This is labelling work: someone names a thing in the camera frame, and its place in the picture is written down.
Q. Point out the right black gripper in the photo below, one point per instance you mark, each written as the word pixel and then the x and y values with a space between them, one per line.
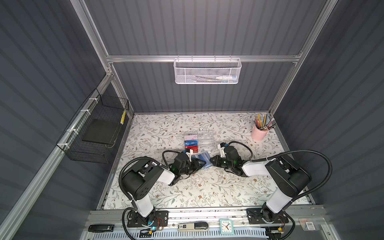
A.
pixel 216 162

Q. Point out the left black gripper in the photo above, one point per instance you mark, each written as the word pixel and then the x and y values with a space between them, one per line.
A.
pixel 196 164

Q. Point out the blue leather card holder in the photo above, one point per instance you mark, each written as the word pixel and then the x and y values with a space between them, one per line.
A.
pixel 206 157

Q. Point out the clear acrylic organizer box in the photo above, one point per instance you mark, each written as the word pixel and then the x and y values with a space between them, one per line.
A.
pixel 206 141

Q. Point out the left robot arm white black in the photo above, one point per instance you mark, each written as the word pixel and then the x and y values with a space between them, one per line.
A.
pixel 138 176

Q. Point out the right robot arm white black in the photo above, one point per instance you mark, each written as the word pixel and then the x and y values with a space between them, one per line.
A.
pixel 289 177

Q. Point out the red card in organizer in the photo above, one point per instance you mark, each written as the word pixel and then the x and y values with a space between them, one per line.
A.
pixel 192 149

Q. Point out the blue card in organizer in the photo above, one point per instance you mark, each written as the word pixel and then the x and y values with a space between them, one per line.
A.
pixel 191 143

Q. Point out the pink card in organizer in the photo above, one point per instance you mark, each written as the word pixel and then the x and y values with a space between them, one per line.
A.
pixel 190 137

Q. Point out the floral patterned table mat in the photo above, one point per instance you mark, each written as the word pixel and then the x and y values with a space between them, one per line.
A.
pixel 161 136

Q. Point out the pink pencil cup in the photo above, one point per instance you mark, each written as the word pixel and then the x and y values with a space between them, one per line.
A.
pixel 258 135

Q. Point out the coloured pencils in cup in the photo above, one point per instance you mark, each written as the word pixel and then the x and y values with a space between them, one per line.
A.
pixel 264 122

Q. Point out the small teal desk clock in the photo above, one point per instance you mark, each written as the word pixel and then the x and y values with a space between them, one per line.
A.
pixel 226 227

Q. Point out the pens in white basket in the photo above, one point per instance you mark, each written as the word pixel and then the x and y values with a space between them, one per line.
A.
pixel 224 78

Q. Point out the yellow tag on basket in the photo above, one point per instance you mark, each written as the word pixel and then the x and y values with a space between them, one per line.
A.
pixel 123 117

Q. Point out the black flat pad in basket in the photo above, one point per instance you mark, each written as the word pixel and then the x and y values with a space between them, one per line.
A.
pixel 100 132

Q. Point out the small clear packet with label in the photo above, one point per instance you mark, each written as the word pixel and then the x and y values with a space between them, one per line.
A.
pixel 308 225

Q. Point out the black stapler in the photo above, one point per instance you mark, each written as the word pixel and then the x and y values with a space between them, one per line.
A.
pixel 101 228

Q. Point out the left wrist camera white housing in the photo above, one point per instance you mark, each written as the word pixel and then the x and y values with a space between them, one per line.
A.
pixel 190 153

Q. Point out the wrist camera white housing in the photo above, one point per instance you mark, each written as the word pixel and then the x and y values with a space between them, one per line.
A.
pixel 221 148
pixel 190 153

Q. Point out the right wrist camera white housing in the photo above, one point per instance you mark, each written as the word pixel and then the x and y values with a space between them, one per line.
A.
pixel 221 148

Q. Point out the silver black device on rail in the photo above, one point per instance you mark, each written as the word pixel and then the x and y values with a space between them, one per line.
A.
pixel 193 227

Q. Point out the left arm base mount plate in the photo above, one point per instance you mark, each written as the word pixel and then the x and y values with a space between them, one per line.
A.
pixel 154 219

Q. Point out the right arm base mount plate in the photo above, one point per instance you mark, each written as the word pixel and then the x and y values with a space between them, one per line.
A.
pixel 264 216

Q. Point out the white wire mesh basket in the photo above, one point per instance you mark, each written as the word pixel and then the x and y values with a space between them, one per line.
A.
pixel 186 69

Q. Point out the black wire wall basket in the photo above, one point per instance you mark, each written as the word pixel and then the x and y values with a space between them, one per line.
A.
pixel 102 107

